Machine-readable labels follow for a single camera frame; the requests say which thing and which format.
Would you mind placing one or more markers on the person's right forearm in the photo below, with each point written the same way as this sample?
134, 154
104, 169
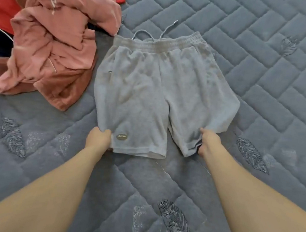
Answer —
257, 207

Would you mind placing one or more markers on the red garment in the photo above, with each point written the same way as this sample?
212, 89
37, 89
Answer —
3, 2

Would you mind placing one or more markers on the brown velvet garment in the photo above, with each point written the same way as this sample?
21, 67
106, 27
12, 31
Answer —
65, 89

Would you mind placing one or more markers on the grey quilted mattress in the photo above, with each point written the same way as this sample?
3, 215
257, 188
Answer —
263, 60

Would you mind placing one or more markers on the person's left hand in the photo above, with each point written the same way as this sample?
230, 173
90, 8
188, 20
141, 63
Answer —
98, 141

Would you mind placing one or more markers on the person's left forearm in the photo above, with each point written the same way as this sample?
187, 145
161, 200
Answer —
35, 200

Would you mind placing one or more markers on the pink pajama shirt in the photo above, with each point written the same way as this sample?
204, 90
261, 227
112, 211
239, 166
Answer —
69, 34

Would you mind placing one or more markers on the grey drawstring shorts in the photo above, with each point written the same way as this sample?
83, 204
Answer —
145, 82

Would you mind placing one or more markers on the person's right hand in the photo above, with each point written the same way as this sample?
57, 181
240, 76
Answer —
210, 143

